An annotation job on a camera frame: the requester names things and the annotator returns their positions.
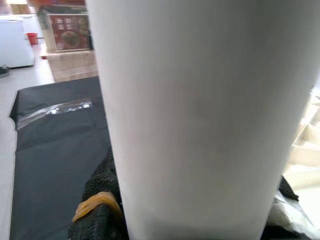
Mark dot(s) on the white low appliance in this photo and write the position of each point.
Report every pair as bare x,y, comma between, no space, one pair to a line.
13,42

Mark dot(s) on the black table cloth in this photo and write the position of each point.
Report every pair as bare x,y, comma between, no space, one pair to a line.
55,162

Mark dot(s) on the white plastic table top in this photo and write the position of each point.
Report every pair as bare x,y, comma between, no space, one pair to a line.
307,150

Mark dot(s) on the tan rubber band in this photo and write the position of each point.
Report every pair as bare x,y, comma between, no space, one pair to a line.
95,200

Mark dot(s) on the small black pan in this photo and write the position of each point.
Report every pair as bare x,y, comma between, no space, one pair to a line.
3,70

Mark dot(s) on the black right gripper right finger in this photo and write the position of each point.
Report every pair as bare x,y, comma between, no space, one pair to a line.
287,188

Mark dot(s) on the beige striped cloth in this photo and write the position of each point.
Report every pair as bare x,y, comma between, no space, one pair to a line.
75,66

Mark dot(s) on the white plastic table leg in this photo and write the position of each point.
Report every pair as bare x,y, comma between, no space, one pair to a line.
200,100

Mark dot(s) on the red plastic bucket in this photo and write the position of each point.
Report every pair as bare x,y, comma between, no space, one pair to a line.
32,38

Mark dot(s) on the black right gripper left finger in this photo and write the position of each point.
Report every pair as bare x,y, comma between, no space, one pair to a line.
100,225

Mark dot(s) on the flat clear plastic bag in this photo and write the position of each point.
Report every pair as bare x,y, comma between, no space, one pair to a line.
57,108

